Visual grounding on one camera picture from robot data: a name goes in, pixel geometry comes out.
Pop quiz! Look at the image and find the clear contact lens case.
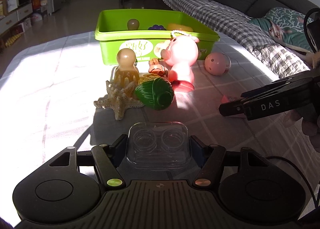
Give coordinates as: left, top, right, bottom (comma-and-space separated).
126, 122, 192, 171

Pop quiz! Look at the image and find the beige starfish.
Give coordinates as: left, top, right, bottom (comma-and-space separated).
93, 80, 144, 121

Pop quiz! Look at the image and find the pink card pack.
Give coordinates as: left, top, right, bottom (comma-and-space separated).
219, 95, 246, 118

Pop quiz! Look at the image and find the green corn husk toy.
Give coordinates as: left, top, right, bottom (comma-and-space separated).
135, 77, 174, 110

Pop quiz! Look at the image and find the pink clear capsule ball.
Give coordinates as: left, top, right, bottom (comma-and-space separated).
204, 52, 231, 76

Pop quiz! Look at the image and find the pink pig toy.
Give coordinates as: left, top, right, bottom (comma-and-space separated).
161, 29, 199, 92

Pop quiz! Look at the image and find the tan octopus toy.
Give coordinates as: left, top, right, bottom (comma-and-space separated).
127, 19, 140, 31

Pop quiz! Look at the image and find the orange toy pot lid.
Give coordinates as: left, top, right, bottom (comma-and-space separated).
167, 23, 194, 32

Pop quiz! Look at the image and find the purple grape toy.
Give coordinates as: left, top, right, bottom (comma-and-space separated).
148, 25, 166, 31

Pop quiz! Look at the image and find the yellow corn toy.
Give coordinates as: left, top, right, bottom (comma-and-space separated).
138, 73, 161, 85

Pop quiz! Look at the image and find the right human hand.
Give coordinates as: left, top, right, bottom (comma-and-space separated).
283, 110, 320, 153

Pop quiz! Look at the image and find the checkered sofa blanket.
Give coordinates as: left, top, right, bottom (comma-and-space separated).
162, 0, 310, 78

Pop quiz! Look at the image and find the teal patterned pillow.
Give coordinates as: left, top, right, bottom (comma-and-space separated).
249, 7, 319, 53

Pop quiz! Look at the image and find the grey checkered tablecloth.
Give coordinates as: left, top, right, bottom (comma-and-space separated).
1, 32, 319, 225

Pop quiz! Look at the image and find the brown octopus toy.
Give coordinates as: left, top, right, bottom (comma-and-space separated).
114, 48, 139, 88

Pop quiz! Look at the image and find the green plastic bin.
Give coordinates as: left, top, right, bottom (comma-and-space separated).
94, 9, 220, 65

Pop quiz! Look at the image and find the white drawer cabinet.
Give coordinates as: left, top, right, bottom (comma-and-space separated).
0, 3, 33, 34

